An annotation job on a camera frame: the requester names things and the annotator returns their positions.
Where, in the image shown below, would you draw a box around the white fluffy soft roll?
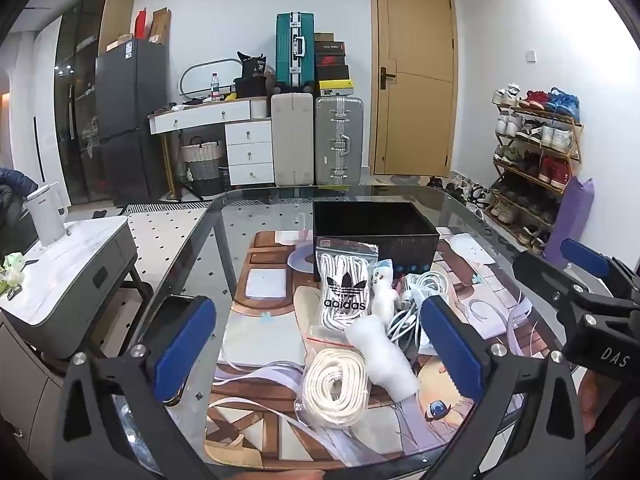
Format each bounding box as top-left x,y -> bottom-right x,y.
345,316 -> 421,403

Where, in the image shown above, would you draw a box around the striped black white rug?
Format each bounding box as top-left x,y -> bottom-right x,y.
122,201 -> 216,216

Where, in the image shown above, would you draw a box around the white green flowers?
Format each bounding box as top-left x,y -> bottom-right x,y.
0,252 -> 26,301

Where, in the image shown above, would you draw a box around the wooden door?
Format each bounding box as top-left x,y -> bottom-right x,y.
370,0 -> 458,178

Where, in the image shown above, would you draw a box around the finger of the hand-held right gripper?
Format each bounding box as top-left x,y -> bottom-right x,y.
512,249 -> 601,322
560,238 -> 640,306

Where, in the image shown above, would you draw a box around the purple rolled mat bag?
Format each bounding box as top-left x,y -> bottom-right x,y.
544,176 -> 595,266

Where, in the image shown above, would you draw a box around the oval framed mirror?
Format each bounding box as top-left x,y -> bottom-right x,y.
180,57 -> 243,98

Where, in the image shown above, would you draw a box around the beige suitcase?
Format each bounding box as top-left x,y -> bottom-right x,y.
270,92 -> 316,187

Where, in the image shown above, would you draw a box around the silver suitcase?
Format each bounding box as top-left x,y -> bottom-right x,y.
315,95 -> 365,187

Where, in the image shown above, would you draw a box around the woven laundry basket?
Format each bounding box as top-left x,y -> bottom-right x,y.
181,137 -> 223,196

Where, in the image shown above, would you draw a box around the white plush toy blue hat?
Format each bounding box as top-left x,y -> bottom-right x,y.
370,258 -> 401,322

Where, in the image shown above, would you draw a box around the black cardboard box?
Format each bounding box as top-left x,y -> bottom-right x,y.
312,201 -> 441,281

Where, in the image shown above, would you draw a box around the pile of dark sandals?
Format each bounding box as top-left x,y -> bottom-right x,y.
430,172 -> 493,208

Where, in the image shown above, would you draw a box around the grey side table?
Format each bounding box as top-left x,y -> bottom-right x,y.
0,215 -> 138,361

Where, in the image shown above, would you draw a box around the teal suitcase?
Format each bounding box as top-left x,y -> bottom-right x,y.
275,11 -> 317,92

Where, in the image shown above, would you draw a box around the bundle of white cables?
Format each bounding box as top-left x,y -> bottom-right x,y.
387,270 -> 453,348

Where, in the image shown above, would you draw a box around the black bag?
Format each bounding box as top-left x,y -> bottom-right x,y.
235,51 -> 270,98

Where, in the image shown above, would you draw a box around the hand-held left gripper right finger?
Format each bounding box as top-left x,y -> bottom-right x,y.
419,294 -> 592,480

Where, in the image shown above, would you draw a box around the wooden shoe rack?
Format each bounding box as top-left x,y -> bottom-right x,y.
490,102 -> 584,256

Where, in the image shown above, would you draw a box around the stack of shoe boxes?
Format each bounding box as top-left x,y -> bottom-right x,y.
314,32 -> 353,97

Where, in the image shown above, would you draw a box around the white desk with drawers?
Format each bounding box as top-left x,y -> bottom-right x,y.
147,97 -> 276,196

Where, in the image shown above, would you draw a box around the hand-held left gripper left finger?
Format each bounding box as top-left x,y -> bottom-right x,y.
50,295 -> 221,480

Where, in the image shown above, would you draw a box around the bag of white shoelaces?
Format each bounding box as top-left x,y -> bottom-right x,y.
314,238 -> 379,332

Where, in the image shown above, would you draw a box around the bag of cream rope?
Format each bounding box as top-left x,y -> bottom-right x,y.
295,337 -> 373,428

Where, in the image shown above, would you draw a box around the dark blue puffer jacket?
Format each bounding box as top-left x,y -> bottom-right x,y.
0,167 -> 38,256

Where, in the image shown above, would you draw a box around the white electric kettle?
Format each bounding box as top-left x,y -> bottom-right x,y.
26,182 -> 68,247

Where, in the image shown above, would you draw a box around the dark grey refrigerator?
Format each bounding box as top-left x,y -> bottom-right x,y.
95,39 -> 171,206

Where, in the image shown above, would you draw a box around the flat brown cardboard box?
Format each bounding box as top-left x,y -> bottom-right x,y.
150,7 -> 172,46

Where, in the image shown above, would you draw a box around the printed cartoon table mat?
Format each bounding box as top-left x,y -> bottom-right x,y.
202,230 -> 566,471

